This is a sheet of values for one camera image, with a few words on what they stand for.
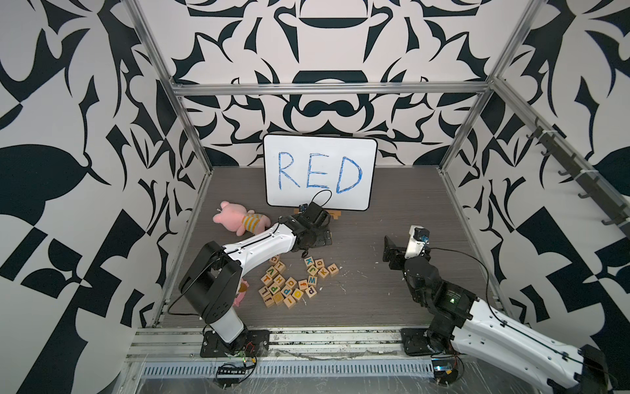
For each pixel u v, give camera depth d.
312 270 0.86
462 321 0.53
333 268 0.87
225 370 0.73
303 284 0.83
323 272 0.86
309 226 0.67
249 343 0.74
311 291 0.82
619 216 0.51
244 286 0.80
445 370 0.71
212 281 0.45
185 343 0.76
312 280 0.84
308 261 0.88
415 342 0.74
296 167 0.92
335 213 0.99
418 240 0.64
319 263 0.87
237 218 0.94
